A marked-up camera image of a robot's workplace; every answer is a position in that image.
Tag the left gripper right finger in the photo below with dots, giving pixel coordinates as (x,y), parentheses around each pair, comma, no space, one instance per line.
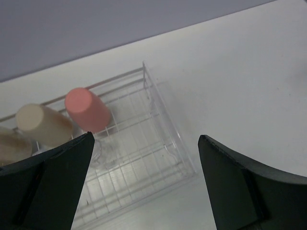
(246,194)

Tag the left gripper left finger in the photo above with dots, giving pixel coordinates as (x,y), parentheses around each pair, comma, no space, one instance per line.
(42,192)

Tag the pink ceramic mug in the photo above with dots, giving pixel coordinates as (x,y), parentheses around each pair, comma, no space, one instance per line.
(14,147)

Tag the beige plastic cup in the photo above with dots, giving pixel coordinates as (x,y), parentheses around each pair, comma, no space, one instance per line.
(43,124)

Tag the red plastic cup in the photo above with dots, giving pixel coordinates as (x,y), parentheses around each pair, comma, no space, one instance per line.
(87,110)

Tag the clear glass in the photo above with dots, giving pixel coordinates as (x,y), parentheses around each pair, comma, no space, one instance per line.
(103,156)

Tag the clear acrylic dish rack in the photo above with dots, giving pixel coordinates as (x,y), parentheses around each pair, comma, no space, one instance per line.
(151,156)

